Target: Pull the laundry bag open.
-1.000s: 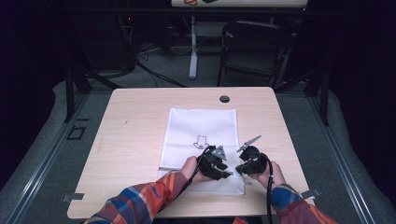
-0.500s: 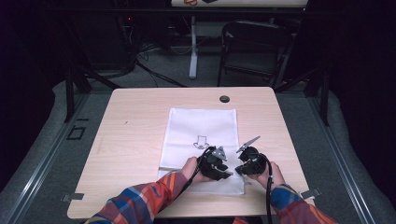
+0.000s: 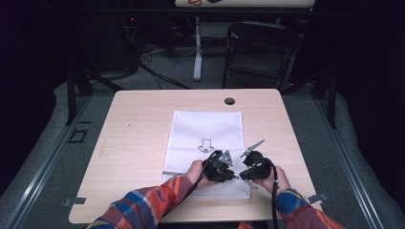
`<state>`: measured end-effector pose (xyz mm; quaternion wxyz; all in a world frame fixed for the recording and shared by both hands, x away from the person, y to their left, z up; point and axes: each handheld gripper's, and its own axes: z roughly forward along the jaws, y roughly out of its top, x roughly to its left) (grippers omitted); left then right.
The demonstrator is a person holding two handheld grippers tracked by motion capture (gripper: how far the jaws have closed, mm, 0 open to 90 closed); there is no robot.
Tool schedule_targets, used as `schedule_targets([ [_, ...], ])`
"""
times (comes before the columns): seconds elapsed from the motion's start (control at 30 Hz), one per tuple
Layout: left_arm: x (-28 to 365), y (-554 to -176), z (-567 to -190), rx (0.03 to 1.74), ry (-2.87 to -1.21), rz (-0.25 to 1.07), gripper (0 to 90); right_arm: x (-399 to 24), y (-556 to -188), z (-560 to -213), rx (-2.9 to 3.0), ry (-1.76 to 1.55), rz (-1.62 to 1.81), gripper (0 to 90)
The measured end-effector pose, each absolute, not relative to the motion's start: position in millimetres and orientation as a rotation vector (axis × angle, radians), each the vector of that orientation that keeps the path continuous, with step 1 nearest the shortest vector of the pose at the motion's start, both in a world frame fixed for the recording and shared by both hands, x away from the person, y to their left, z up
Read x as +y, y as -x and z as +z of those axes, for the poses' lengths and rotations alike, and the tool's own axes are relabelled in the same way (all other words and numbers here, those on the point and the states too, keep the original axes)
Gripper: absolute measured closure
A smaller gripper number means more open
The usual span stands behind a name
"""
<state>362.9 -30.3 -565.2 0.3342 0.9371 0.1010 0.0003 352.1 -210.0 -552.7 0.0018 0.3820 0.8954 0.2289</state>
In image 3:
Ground black floor cables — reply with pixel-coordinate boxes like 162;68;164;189
127;41;193;91

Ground aluminium floor rail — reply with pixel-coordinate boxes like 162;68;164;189
5;94;94;229
313;94;387;229

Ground person's torso clothing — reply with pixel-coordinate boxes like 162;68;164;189
237;220;270;229

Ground white table leg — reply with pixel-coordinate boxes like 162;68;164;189
193;15;203;82

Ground black folding chair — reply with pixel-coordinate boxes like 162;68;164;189
222;20;301;91

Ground black equipment rack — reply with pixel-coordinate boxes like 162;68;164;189
75;12;141;73

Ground person's left hand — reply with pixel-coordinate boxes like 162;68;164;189
185;159;215;188

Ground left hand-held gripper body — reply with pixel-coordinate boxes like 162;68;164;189
204;150;237;183

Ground white mesh bag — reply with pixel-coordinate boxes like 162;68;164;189
161;110;252;200

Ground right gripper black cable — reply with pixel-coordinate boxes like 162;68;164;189
261;156;281;229

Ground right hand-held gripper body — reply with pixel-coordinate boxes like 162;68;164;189
240;138;273;181

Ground grey tape strip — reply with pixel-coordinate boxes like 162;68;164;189
307;192;330;205
62;197;87;207

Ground black metal stand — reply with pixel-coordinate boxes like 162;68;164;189
64;68;125;127
280;68;338;130

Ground person's right hand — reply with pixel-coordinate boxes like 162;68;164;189
252;166;291;196

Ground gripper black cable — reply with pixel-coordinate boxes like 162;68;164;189
261;156;281;229
178;150;224;204

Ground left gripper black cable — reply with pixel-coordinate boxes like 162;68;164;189
178;150;224;204

